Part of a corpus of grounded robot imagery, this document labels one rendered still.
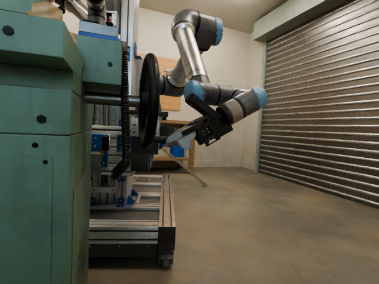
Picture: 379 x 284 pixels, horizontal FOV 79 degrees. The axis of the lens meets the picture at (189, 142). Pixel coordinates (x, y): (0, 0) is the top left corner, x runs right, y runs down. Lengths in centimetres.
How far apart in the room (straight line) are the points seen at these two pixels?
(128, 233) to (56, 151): 83
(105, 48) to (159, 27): 378
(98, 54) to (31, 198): 38
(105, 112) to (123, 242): 73
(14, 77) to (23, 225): 28
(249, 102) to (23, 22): 58
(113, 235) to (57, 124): 87
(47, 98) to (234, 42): 462
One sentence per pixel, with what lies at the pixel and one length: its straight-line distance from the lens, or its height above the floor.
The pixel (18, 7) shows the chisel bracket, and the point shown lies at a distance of 78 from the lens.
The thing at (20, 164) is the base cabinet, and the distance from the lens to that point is 53.
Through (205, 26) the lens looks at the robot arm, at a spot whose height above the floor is 116.
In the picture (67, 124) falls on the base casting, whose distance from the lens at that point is 51.
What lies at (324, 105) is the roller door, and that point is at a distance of 349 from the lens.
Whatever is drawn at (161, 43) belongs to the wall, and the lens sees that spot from 436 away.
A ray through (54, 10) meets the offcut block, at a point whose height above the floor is 93.
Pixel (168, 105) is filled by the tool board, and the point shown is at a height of 113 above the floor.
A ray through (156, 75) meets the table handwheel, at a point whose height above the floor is 87.
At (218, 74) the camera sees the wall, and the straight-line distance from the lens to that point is 464.
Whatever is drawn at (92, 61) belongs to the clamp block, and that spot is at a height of 90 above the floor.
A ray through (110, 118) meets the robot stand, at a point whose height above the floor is 77.
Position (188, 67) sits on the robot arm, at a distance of 85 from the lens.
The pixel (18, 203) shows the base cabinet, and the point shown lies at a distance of 55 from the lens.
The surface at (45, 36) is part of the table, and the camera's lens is 46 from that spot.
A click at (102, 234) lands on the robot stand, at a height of 19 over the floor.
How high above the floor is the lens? 74
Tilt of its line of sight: 3 degrees down
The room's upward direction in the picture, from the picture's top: 3 degrees clockwise
